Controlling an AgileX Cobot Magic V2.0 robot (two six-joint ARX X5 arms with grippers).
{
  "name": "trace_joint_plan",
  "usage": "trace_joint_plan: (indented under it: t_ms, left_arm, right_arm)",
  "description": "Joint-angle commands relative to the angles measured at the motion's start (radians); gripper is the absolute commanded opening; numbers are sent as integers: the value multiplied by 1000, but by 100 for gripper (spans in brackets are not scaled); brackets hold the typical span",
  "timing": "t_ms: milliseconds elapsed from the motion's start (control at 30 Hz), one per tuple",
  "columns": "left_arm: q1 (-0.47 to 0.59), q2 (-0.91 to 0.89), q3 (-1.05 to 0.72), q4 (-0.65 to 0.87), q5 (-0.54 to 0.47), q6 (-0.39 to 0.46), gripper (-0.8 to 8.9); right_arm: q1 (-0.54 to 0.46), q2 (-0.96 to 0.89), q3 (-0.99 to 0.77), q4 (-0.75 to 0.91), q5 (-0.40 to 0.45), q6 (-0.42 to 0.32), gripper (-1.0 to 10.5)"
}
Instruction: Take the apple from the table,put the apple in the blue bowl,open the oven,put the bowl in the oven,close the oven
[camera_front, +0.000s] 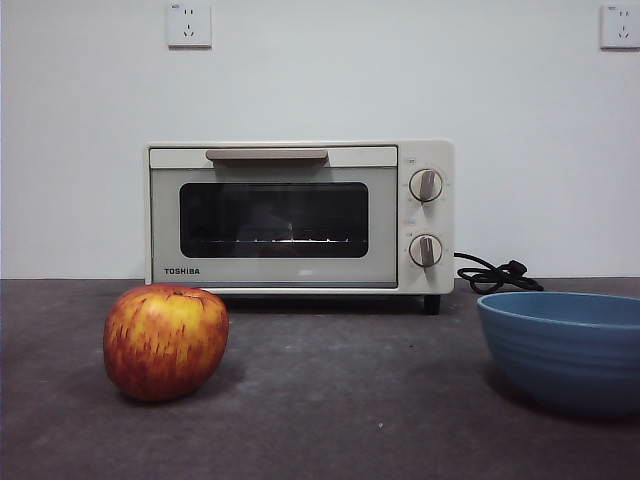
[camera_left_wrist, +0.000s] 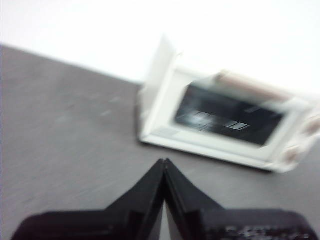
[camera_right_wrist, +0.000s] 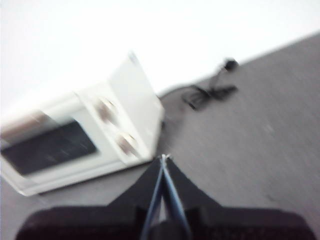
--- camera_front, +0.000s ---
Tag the beige oven knob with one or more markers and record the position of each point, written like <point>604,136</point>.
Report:
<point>426,185</point>
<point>426,250</point>

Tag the white wall socket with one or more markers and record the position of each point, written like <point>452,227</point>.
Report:
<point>621,27</point>
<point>189,25</point>

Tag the cream toaster oven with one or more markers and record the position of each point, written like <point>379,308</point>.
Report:
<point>435,280</point>

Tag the red yellow apple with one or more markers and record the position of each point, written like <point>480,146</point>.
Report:
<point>165,345</point>

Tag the blue ribbed bowl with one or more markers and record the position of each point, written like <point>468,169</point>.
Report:
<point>560,365</point>

